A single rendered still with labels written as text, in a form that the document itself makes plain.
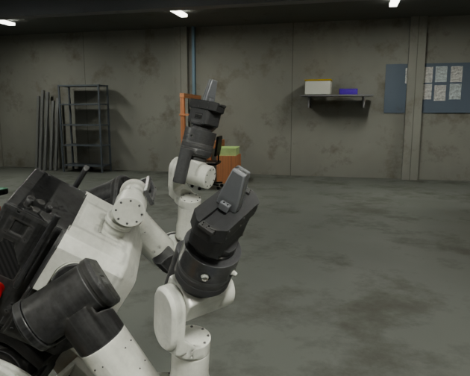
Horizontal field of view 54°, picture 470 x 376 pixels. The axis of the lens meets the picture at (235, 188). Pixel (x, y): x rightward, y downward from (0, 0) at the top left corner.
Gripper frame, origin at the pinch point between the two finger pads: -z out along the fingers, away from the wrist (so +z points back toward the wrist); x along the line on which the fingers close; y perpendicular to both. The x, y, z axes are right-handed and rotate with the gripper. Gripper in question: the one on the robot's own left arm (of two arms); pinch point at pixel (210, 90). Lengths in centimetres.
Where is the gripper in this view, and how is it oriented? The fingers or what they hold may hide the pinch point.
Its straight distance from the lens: 130.2
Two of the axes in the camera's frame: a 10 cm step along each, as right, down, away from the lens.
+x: 6.5, 2.3, -7.2
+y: -7.2, -1.2, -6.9
